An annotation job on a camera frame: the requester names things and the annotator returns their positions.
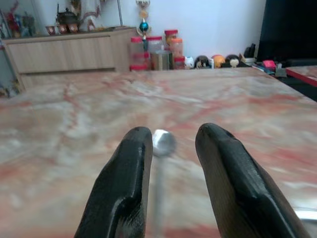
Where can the trophy with blue ball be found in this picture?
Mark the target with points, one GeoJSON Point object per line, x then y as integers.
{"type": "Point", "coordinates": [143, 26]}

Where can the steel canister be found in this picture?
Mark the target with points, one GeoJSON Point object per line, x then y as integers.
{"type": "Point", "coordinates": [161, 60]}

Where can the metal spoon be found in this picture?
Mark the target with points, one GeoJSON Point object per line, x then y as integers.
{"type": "Point", "coordinates": [164, 143]}

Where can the wide clear red-lid jar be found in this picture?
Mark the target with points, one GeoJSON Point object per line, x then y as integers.
{"type": "Point", "coordinates": [155, 44]}

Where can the light wooden sideboard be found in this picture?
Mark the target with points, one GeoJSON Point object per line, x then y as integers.
{"type": "Point", "coordinates": [62, 53]}

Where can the black television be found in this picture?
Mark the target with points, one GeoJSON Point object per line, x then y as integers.
{"type": "Point", "coordinates": [287, 27]}

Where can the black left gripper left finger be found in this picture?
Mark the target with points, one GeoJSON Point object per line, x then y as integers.
{"type": "Point", "coordinates": [123, 183]}

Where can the orange-lid plastic jar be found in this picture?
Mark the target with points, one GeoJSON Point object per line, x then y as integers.
{"type": "Point", "coordinates": [176, 48]}

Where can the small red-lid jar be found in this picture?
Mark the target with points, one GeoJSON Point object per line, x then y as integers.
{"type": "Point", "coordinates": [179, 63]}

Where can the black teapot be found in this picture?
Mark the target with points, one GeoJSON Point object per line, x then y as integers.
{"type": "Point", "coordinates": [67, 17]}

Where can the red-lid jar yellow contents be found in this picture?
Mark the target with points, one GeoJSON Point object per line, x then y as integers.
{"type": "Point", "coordinates": [171, 36]}

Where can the orange round figurine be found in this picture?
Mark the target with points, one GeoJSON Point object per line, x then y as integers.
{"type": "Point", "coordinates": [219, 61]}

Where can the white cat figurine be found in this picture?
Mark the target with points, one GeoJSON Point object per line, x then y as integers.
{"type": "Point", "coordinates": [189, 62]}

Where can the marble-pattern folding table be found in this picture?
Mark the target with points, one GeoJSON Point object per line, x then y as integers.
{"type": "Point", "coordinates": [305, 72]}
{"type": "Point", "coordinates": [74, 124]}

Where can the small pink box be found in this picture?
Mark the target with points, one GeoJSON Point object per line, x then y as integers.
{"type": "Point", "coordinates": [269, 64]}

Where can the low red-lid jar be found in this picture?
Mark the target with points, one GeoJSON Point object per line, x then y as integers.
{"type": "Point", "coordinates": [138, 67]}

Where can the red patterned tea cup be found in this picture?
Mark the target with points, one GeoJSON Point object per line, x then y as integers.
{"type": "Point", "coordinates": [50, 30]}
{"type": "Point", "coordinates": [73, 28]}
{"type": "Point", "coordinates": [63, 29]}

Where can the tall clear red-lid jar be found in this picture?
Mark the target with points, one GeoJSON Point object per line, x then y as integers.
{"type": "Point", "coordinates": [137, 50]}

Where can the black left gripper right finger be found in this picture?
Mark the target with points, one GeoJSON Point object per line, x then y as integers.
{"type": "Point", "coordinates": [237, 188]}

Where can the white and red statue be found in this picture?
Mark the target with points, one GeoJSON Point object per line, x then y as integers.
{"type": "Point", "coordinates": [91, 17]}

